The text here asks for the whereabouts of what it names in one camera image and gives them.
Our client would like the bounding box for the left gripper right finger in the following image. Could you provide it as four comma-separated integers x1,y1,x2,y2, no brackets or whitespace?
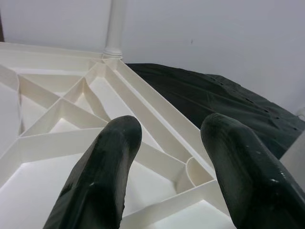
200,113,305,229

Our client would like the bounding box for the black cloth table cover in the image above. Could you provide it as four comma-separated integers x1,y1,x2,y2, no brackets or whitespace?
125,62,305,160

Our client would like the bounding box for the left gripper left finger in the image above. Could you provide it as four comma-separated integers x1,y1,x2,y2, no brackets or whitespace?
42,114,143,229

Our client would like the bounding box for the white plastic table top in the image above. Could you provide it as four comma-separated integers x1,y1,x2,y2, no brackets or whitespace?
0,42,236,229

